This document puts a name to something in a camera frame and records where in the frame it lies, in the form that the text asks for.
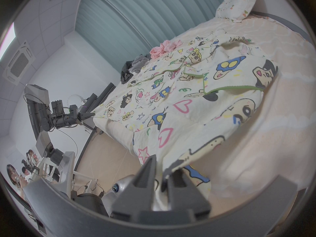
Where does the pile of clothes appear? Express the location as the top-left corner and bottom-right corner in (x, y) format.
(120, 54), (151, 84)

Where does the dark chest of drawers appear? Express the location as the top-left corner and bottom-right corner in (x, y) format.
(97, 82), (116, 106)

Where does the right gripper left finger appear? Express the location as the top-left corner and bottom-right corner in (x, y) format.
(111, 155), (158, 218)

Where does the black cable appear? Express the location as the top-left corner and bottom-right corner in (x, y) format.
(55, 126), (83, 162)

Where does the blue-green curtain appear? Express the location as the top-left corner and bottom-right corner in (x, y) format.
(75, 0), (234, 59)

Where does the white printed pillow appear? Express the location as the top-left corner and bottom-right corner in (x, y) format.
(215, 0), (261, 23)

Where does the pink garment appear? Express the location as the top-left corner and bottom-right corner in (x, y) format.
(150, 40), (183, 59)

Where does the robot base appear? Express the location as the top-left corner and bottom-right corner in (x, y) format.
(25, 151), (139, 219)

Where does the round white-framed mirror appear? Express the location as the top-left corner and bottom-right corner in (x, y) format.
(68, 94), (83, 108)

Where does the dark dressing table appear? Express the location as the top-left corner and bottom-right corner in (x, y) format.
(74, 93), (104, 143)

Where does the person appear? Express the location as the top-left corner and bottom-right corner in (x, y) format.
(21, 166), (32, 180)
(27, 149), (40, 163)
(6, 164), (29, 202)

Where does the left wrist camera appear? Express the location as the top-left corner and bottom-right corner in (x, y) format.
(51, 100), (65, 115)

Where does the white printed pyjama top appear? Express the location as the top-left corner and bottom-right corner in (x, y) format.
(92, 28), (279, 211)

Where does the bed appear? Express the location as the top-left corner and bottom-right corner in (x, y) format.
(94, 11), (316, 218)

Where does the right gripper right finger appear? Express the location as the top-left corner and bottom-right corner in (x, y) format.
(162, 168), (211, 218)

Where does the ceiling air conditioner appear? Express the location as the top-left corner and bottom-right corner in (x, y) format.
(3, 41), (37, 85)

